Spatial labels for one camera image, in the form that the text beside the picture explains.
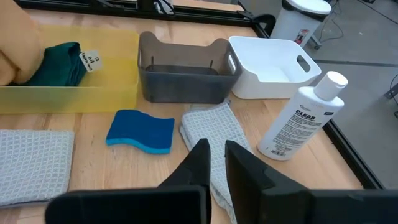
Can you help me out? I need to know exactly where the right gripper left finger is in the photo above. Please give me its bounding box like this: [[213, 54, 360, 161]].
[[45, 139, 212, 224]]

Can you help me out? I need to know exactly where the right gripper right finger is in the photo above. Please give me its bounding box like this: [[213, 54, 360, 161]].
[[225, 140, 398, 224]]

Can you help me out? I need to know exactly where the white cleaner bottle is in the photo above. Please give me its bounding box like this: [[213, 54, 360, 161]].
[[257, 70, 349, 162]]

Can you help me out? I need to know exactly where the blue wavy sponge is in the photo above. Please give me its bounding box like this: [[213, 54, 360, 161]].
[[105, 108, 175, 156]]

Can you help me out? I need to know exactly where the grey waffle towel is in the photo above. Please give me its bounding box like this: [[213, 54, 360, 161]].
[[0, 129, 75, 208], [179, 101, 252, 224]]

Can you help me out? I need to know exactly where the dark green towel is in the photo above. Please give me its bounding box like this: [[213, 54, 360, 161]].
[[23, 42, 103, 87]]

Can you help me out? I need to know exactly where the orange towel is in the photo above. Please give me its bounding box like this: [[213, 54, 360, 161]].
[[0, 0, 44, 86]]

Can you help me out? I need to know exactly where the grey translucent plastic bin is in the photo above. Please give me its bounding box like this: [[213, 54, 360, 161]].
[[137, 30, 243, 105]]

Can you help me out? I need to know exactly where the yellow translucent plastic bin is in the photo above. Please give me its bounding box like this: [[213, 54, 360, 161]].
[[0, 24, 140, 114]]

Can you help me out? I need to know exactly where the grey metal stand foot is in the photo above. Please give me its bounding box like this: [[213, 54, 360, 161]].
[[309, 34, 323, 50]]

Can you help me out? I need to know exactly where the white trash can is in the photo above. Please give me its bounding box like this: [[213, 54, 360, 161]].
[[269, 0, 333, 49]]

